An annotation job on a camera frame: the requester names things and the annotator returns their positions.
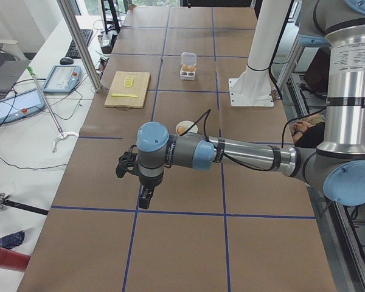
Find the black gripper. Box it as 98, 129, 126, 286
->
139, 173, 164, 209

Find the brown egg from bowl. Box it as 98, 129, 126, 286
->
177, 127, 185, 134

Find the clear plastic egg box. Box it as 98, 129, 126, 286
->
179, 52, 197, 81

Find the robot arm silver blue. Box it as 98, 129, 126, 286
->
135, 1, 365, 209

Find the white bowl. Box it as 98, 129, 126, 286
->
175, 120, 198, 135

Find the metal reacher grabber stick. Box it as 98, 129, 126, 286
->
27, 66, 79, 153

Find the yellow plastic knife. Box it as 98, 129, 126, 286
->
111, 93, 139, 98

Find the wooden cutting board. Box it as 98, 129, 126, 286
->
104, 71, 150, 109

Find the yellow lemon slice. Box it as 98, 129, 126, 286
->
123, 78, 134, 88

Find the teach pendant far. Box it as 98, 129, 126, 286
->
43, 65, 82, 94

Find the teach pendant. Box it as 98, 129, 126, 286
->
0, 89, 46, 124
43, 65, 82, 94

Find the blue patterned cloth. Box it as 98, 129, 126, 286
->
0, 231, 25, 249

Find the black tripod tool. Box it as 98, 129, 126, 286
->
0, 193, 49, 215

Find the black computer mouse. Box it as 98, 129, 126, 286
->
60, 57, 74, 65

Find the black keyboard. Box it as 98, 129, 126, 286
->
64, 29, 94, 59

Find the teach pendant near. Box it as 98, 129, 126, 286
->
0, 89, 46, 124

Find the red cylinder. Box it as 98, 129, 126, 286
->
0, 247, 30, 272

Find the person in black shirt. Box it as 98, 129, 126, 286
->
291, 48, 365, 150

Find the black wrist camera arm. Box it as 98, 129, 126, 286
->
115, 144, 139, 178

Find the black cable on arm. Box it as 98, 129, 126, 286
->
182, 108, 326, 172

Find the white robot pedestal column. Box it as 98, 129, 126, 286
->
229, 0, 293, 107

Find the aluminium frame post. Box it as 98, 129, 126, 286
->
57, 0, 102, 92

